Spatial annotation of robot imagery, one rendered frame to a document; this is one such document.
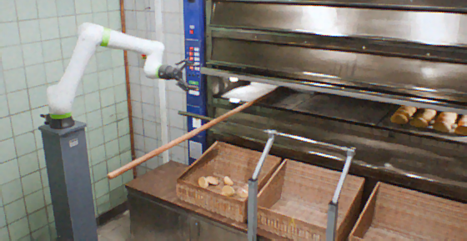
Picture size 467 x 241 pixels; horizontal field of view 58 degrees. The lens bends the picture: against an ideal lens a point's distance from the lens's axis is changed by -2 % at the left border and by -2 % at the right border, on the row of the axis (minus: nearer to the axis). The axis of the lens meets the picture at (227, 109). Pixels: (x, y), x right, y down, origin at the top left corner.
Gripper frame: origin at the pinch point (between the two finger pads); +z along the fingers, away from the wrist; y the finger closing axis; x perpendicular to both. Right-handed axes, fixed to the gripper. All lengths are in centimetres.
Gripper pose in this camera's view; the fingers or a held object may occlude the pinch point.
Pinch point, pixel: (196, 77)
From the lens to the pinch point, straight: 254.1
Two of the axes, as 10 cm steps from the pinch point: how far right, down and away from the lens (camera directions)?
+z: 8.4, 1.6, -5.2
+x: -5.4, 2.6, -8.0
